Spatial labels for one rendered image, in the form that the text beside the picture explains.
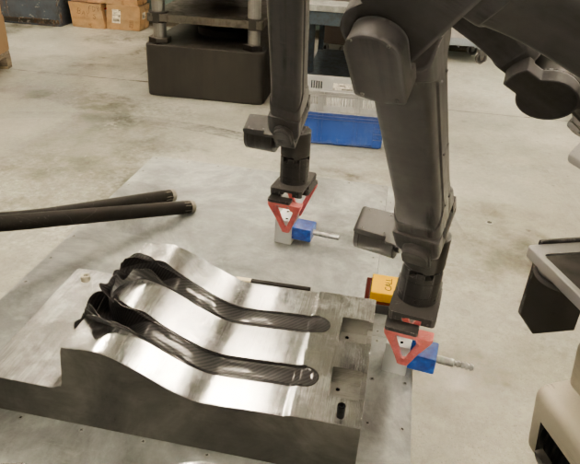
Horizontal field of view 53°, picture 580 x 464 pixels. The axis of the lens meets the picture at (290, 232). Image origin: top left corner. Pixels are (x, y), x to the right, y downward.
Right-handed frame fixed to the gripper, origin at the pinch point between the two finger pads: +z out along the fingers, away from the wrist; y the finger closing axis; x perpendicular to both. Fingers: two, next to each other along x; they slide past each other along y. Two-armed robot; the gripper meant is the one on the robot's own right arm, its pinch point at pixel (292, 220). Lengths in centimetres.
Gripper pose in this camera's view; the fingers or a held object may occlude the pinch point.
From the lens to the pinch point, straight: 120.7
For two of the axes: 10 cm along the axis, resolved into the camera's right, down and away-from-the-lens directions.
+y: -3.3, 4.6, -8.3
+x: 9.4, 2.0, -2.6
